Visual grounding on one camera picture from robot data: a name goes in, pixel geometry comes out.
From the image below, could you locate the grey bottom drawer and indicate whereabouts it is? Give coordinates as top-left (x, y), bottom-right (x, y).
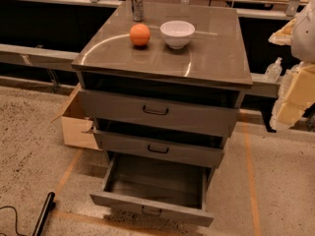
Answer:
top-left (91, 153), bottom-right (214, 227)

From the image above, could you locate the grey drawer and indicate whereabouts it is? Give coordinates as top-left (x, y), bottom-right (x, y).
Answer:
top-left (91, 153), bottom-right (214, 227)
top-left (94, 119), bottom-right (224, 168)
top-left (79, 89), bottom-right (238, 137)

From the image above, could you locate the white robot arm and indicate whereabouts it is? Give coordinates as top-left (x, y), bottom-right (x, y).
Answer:
top-left (269, 0), bottom-right (315, 130)

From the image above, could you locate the grey top drawer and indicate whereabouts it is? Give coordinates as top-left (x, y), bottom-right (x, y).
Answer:
top-left (79, 89), bottom-right (238, 137)

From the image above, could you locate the grey metal drawer cabinet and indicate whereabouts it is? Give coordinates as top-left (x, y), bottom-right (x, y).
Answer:
top-left (71, 0), bottom-right (254, 185)

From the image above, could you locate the grey middle drawer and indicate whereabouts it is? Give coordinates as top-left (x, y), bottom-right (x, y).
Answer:
top-left (94, 119), bottom-right (224, 168)

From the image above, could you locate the left clear sanitizer bottle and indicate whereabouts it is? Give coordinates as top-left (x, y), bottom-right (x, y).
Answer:
top-left (264, 57), bottom-right (283, 83)

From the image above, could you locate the white bowl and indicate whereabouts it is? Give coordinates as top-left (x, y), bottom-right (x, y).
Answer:
top-left (159, 21), bottom-right (195, 49)

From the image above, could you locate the orange ball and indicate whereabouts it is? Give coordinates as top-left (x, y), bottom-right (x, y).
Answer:
top-left (130, 24), bottom-right (151, 46)

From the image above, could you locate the silver metal can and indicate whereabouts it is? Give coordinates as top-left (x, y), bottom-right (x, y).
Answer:
top-left (131, 0), bottom-right (144, 22)

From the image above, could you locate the brown cardboard box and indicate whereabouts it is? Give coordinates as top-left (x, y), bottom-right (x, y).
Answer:
top-left (52, 85), bottom-right (98, 150)

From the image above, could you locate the black pole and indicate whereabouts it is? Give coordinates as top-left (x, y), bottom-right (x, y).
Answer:
top-left (32, 192), bottom-right (55, 236)

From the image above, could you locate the grey metal rail frame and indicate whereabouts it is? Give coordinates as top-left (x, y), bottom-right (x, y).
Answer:
top-left (0, 44), bottom-right (282, 98)

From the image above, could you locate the black cable on floor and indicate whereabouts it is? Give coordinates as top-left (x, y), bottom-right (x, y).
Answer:
top-left (0, 206), bottom-right (27, 236)

